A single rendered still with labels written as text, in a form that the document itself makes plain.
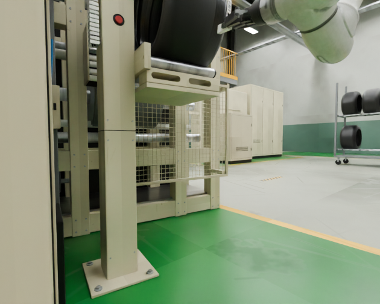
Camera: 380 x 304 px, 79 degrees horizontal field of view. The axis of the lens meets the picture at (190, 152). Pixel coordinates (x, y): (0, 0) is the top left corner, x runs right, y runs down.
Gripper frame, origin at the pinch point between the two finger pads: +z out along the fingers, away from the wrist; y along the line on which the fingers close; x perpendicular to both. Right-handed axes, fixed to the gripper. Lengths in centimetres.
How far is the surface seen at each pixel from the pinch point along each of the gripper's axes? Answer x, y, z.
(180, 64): 12.7, 8.8, 17.0
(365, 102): -17, -530, 161
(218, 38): 0.0, -6.1, 11.6
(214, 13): -7.8, -1.3, 9.1
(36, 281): 47, 59, -54
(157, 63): 13.7, 19.3, 17.0
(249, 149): 117, -393, 348
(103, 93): 27, 39, 23
